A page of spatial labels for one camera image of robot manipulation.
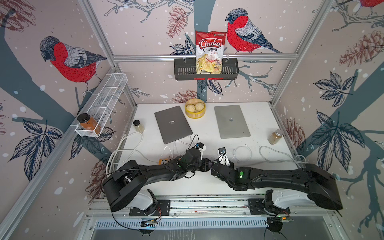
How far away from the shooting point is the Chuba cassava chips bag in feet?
2.81

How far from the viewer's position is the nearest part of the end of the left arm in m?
0.66

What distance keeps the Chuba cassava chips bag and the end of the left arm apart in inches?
19.8
